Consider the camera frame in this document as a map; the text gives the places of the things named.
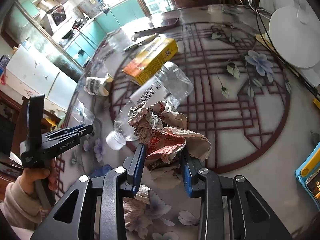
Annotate patterned paper cup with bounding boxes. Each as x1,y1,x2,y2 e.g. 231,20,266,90
84,73,113,96

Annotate red printed paper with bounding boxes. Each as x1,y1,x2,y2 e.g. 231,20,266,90
128,101,212,190

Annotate yellow iced tea carton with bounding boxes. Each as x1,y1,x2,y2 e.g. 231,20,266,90
122,36,178,86

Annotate clear plastic water bottle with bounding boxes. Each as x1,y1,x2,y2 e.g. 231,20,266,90
106,62,194,151

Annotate teal kitchen cabinets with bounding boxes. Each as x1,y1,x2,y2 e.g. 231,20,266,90
66,0,145,66

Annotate person's left hand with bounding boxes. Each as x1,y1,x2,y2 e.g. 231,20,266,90
20,159,57,196

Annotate blue yellow box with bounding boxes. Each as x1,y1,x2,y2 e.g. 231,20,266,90
295,143,320,210

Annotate white refrigerator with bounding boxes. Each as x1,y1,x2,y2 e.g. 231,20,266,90
5,45,76,113

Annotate range hood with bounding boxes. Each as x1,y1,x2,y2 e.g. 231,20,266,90
37,0,67,36

